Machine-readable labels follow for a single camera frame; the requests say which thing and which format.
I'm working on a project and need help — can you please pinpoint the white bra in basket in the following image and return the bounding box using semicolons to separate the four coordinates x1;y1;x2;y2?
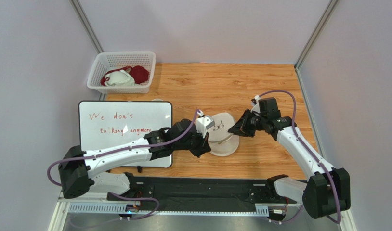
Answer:
104;70;135;87

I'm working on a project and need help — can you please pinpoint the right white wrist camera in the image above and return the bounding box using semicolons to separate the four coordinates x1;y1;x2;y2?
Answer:
250;95;261;114

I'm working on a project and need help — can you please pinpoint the aluminium frame rail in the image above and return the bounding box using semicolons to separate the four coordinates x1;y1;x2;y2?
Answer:
49;193;356;231

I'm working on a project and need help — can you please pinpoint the white plastic basket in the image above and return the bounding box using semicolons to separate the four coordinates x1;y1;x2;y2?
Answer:
87;51;156;94

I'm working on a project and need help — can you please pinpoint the round white bag lid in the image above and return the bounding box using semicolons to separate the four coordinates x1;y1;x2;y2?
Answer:
208;113;236;143

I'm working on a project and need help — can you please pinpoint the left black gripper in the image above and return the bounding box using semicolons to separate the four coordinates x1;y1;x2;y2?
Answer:
173;127;211;158

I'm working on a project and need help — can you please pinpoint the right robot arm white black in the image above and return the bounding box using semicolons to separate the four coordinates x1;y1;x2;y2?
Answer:
228;97;351;219

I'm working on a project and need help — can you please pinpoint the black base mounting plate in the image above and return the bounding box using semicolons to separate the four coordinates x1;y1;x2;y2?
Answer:
120;174;295;213

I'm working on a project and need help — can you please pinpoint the whiteboard with red writing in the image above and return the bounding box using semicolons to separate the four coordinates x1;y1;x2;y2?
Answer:
78;101;173;150

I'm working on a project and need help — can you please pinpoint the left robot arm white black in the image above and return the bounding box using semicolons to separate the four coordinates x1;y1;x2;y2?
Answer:
58;116;215;199

